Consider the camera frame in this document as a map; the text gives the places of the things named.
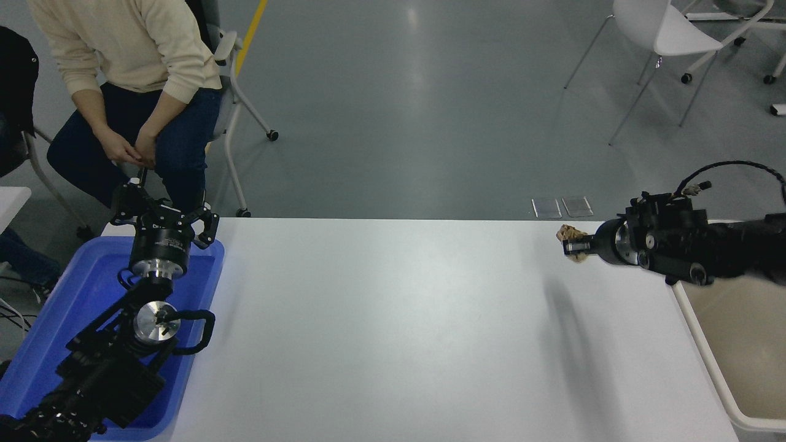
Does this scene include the tan paper ball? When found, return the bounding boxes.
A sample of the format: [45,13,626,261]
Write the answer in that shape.
[556,224,591,263]

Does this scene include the person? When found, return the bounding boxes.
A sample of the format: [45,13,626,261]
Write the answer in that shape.
[0,227,63,305]
[26,0,224,213]

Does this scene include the white plastic chair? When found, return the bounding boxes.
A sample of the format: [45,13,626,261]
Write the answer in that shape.
[564,0,730,146]

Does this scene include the person's left hand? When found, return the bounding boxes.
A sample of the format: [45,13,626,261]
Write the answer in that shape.
[134,127,160,170]

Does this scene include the person's right hand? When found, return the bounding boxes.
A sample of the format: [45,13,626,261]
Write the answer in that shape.
[97,127,135,165]

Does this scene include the black jacket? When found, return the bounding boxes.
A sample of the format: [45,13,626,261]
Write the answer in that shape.
[0,26,40,137]

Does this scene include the grey wheeled office chair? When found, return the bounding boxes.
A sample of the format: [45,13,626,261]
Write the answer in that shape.
[187,0,280,218]

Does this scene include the small white table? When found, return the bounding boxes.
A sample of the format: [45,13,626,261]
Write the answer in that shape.
[0,186,32,233]

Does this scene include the clear floor plate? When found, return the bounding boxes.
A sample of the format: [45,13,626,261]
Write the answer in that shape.
[562,196,594,218]
[531,197,563,219]

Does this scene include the thin black floor cables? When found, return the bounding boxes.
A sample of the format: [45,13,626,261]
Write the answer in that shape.
[0,275,33,333]

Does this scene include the large pale bin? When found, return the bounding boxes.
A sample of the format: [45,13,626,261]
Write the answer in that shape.
[668,219,786,434]

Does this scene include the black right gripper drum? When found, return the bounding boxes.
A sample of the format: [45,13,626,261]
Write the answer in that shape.
[593,218,623,266]

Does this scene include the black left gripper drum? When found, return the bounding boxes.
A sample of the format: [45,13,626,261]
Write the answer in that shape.
[128,217,193,265]

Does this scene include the white wheeled table base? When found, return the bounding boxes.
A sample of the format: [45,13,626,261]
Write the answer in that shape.
[680,0,786,85]

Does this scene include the grey metal frame chair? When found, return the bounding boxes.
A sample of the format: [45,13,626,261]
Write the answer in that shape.
[0,126,93,241]

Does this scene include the blue plastic tray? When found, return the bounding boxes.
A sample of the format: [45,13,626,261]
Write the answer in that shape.
[0,235,225,441]

